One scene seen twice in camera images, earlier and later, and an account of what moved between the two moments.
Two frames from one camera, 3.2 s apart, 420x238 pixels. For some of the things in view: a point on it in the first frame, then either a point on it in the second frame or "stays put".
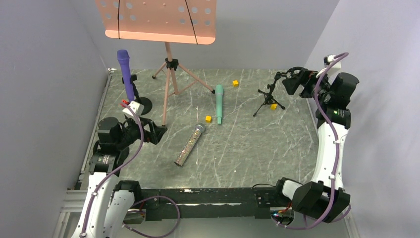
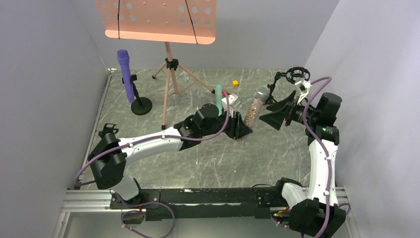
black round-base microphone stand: x=145 y=102 stays put
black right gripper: x=294 y=84 → x=290 y=111
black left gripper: x=152 y=132 → x=232 y=123
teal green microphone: x=219 y=92 stays put
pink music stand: x=187 y=22 stays put
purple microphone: x=124 y=57 stays put
